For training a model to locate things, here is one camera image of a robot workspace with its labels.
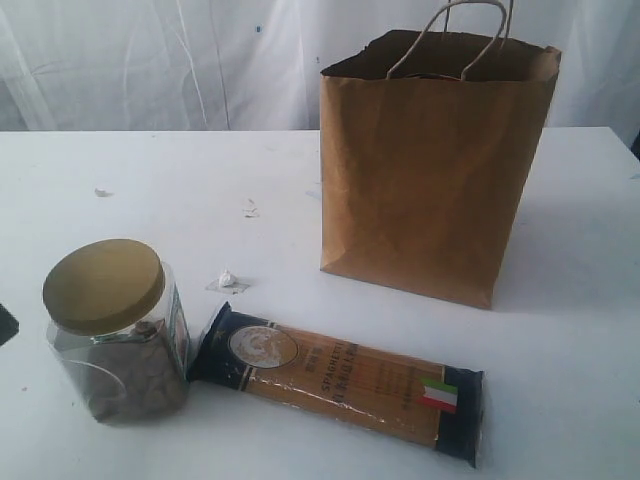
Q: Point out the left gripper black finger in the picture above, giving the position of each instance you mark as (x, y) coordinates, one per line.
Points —
(9, 326)

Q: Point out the square jar with gold lid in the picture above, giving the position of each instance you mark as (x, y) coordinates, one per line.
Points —
(117, 327)

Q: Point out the spaghetti packet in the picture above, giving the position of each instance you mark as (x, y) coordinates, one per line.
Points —
(431, 404)

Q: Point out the large brown paper bag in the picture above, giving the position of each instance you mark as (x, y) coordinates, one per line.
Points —
(427, 139)

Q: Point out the white putty lump on tape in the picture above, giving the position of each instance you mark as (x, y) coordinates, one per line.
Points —
(228, 283)

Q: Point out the white backdrop curtain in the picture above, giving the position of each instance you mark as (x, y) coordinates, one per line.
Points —
(255, 65)

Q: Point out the torn white paper scrap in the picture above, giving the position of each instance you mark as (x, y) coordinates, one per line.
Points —
(250, 209)

